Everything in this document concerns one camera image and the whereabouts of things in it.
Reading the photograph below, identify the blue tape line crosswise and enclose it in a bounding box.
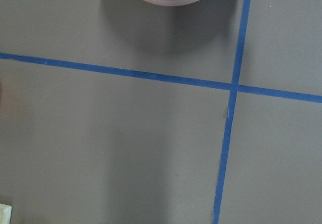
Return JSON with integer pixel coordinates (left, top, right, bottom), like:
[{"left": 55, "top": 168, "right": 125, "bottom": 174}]
[{"left": 1, "top": 52, "right": 321, "bottom": 103}]

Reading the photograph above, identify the wooden cutting board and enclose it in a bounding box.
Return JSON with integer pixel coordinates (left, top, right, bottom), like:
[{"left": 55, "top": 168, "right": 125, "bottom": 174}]
[{"left": 0, "top": 204, "right": 12, "bottom": 224}]

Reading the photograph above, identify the blue tape line lengthwise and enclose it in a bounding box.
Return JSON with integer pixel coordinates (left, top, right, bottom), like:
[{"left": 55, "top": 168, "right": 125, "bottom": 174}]
[{"left": 212, "top": 0, "right": 251, "bottom": 223}]

